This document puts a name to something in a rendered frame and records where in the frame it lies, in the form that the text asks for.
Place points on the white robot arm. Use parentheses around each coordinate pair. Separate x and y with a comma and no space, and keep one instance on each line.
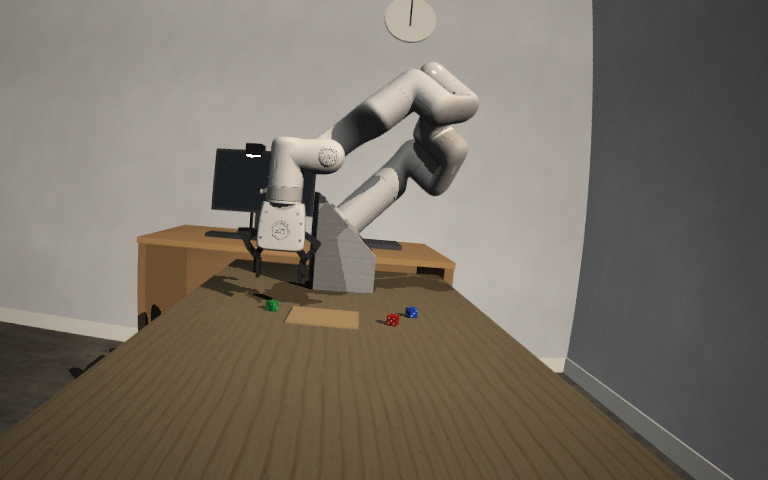
(412,91)

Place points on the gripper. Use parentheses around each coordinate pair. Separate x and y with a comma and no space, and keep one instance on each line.
(280,230)

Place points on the tan flat mat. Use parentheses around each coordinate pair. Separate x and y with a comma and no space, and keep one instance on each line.
(323,317)

